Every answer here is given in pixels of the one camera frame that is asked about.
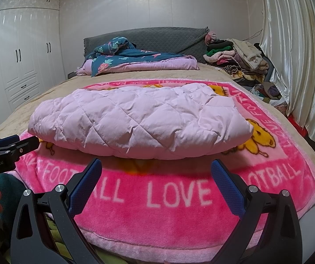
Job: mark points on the grey padded headboard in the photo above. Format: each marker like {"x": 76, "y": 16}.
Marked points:
{"x": 160, "y": 40}

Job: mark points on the pink printed blanket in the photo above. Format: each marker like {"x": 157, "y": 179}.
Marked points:
{"x": 174, "y": 214}

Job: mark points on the pile of folded clothes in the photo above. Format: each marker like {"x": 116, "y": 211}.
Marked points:
{"x": 229, "y": 57}

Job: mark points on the pink quilted jacket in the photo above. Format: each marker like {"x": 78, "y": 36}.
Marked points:
{"x": 141, "y": 121}

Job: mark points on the floral cloth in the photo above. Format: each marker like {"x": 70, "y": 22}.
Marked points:
{"x": 281, "y": 107}

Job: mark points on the white satin curtain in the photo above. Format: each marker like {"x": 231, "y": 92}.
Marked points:
{"x": 298, "y": 46}

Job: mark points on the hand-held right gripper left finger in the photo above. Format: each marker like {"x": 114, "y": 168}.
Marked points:
{"x": 87, "y": 184}

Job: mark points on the white bag of clothes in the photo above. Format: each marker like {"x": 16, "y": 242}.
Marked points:
{"x": 267, "y": 90}

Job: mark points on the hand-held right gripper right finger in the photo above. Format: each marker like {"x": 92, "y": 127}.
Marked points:
{"x": 227, "y": 187}

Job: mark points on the red bag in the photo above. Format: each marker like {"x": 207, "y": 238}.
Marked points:
{"x": 296, "y": 123}

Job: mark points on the white wardrobe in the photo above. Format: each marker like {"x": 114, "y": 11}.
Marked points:
{"x": 17, "y": 60}

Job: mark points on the pink plush item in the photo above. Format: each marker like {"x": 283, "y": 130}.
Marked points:
{"x": 211, "y": 37}

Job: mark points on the blue floral quilt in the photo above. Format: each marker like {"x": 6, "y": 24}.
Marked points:
{"x": 135, "y": 56}

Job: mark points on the teal patterned clothing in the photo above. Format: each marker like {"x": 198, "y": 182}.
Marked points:
{"x": 8, "y": 192}

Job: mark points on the green cloth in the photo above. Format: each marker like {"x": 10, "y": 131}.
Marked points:
{"x": 58, "y": 233}

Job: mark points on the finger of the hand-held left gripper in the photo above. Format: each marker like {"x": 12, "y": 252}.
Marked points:
{"x": 26, "y": 145}
{"x": 7, "y": 140}

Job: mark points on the beige bedspread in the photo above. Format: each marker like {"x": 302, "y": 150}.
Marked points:
{"x": 50, "y": 93}

